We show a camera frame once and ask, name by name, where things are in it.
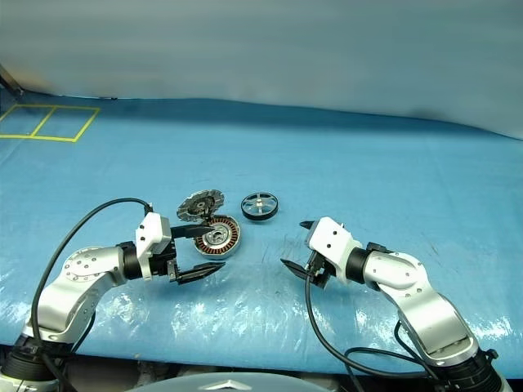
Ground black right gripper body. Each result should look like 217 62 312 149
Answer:
305 249 333 291

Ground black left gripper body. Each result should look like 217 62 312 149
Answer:
151 239 183 285

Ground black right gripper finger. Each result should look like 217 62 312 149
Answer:
279 257 312 281
298 220 318 247

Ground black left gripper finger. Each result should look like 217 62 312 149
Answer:
177 261 227 286
168 225 214 239

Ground motor stator with copper windings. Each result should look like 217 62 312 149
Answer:
192 214 248 262

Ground black-rimmed spoked motor rotor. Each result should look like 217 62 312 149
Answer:
239 191 282 224

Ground silver toothed motor end cap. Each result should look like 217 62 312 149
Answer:
175 189 226 224

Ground blue plastic table sheet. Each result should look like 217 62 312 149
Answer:
0 91 523 375

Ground grey rounded dome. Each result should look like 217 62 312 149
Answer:
141 371 341 392

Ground yellow tape squares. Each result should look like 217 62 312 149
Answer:
0 104 101 143

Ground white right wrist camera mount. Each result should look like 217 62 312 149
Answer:
307 216 364 283

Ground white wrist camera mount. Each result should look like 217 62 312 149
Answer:
136 212 177 283
307 216 364 283

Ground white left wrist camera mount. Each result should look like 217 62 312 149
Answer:
136 212 177 283

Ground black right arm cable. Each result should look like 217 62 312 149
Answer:
303 261 450 392

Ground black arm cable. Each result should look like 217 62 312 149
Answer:
30 197 154 360
303 261 450 392

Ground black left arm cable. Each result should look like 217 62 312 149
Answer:
30 197 154 360

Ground grey metal frame bar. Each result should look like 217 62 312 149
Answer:
0 62 24 97

